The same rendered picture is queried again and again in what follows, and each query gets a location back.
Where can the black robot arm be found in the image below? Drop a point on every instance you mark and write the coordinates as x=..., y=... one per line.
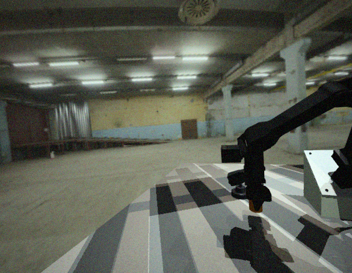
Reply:
x=263, y=135

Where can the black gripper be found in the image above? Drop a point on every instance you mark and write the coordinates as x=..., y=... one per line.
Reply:
x=256, y=191

